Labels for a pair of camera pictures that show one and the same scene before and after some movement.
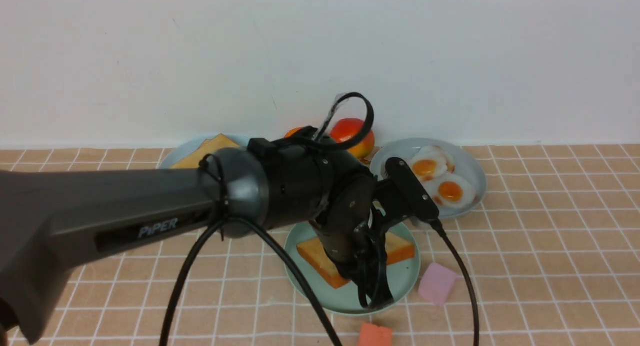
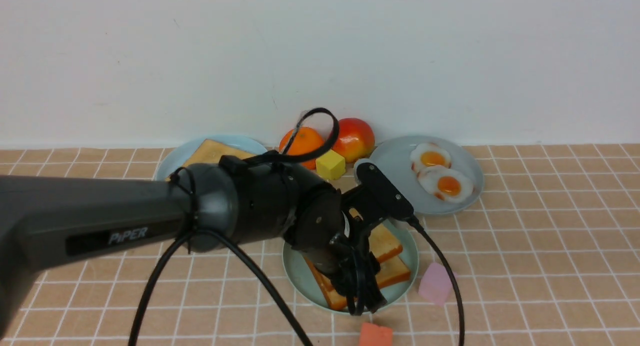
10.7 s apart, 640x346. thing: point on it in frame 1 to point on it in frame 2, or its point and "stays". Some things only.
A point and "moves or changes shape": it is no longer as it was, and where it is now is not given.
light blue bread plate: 187,148 stays
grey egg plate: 465,161 stays
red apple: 345,128 stays
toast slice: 397,250 moves or changes shape
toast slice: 218,142 moves or changes shape
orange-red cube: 372,335 stays
